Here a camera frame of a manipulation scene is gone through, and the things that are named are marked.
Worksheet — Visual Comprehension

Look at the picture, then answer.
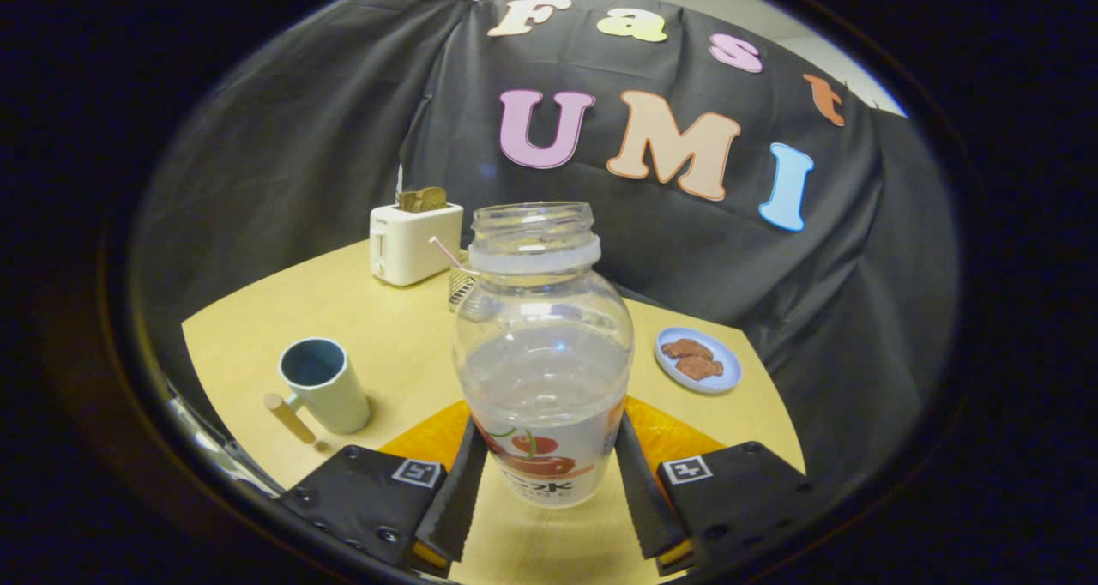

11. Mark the light wooden table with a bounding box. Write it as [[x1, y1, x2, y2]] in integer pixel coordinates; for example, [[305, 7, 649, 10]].
[[182, 240, 807, 585]]

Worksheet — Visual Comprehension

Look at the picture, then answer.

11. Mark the toast slice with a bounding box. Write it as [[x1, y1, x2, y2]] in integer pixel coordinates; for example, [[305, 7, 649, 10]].
[[396, 186, 449, 214]]

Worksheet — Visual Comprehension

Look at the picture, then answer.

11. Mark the pale cup with wooden handle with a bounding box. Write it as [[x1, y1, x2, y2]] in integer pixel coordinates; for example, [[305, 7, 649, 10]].
[[263, 337, 372, 445]]

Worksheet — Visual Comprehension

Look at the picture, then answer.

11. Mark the white toaster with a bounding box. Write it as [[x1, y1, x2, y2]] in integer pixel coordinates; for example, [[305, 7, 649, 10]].
[[370, 202, 464, 287]]

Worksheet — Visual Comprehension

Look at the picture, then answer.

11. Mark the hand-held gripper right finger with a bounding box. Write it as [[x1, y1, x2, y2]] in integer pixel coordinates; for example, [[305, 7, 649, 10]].
[[613, 396, 811, 579]]

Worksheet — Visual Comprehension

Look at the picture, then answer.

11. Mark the blue plate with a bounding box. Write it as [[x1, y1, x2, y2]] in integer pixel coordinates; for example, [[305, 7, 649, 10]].
[[655, 327, 743, 395]]

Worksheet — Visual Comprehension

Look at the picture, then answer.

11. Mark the clear juice bottle cherry label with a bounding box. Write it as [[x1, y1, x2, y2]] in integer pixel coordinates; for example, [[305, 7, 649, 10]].
[[453, 202, 636, 509]]

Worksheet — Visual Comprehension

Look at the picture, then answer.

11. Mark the black backdrop cloth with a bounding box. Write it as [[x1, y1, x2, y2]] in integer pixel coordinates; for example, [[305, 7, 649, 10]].
[[129, 0, 962, 500]]

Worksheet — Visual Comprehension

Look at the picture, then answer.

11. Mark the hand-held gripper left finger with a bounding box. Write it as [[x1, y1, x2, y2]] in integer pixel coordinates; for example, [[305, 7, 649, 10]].
[[276, 399, 490, 579]]

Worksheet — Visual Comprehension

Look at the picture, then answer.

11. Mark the red striped straw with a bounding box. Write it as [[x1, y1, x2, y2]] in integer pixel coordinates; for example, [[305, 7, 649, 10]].
[[429, 236, 477, 275]]

